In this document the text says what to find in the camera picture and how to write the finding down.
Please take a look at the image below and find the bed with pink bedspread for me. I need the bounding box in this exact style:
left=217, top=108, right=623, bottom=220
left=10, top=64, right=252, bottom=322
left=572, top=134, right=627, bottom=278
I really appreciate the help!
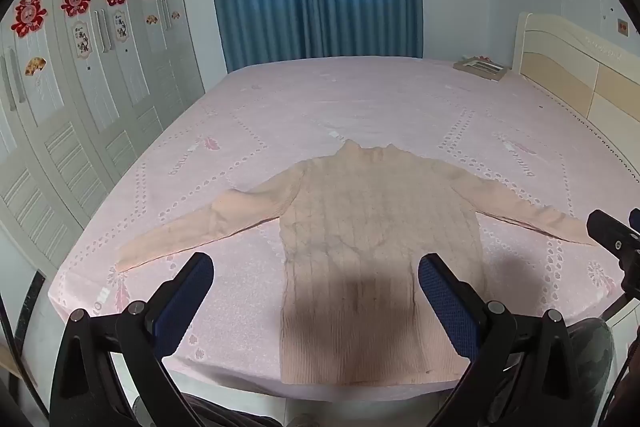
left=47, top=56, right=640, bottom=403

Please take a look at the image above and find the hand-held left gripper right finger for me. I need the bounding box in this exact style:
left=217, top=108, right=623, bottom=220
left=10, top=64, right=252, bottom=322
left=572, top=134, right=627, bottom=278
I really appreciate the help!
left=417, top=253, right=583, bottom=427

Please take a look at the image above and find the beige knit sweater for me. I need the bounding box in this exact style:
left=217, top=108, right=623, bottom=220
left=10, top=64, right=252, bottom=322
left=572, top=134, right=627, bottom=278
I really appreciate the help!
left=116, top=141, right=598, bottom=385

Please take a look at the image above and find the flat cardboard box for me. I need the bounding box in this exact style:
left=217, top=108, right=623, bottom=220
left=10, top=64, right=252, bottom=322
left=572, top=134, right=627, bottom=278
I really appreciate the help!
left=453, top=55, right=512, bottom=82

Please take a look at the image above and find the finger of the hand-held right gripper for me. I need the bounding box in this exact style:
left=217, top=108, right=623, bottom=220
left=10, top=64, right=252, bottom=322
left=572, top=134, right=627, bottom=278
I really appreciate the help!
left=586, top=208, right=640, bottom=264

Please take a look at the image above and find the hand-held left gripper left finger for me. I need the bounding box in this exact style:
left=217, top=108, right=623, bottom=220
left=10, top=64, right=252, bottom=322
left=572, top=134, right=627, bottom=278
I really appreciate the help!
left=50, top=252, right=216, bottom=427

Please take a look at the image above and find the white wardrobe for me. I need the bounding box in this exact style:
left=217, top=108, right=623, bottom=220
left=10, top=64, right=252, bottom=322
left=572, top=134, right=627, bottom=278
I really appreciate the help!
left=0, top=0, right=206, bottom=268

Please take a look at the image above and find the cream wooden headboard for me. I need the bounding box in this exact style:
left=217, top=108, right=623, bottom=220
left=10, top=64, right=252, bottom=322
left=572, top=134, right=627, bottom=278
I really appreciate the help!
left=512, top=12, right=640, bottom=185

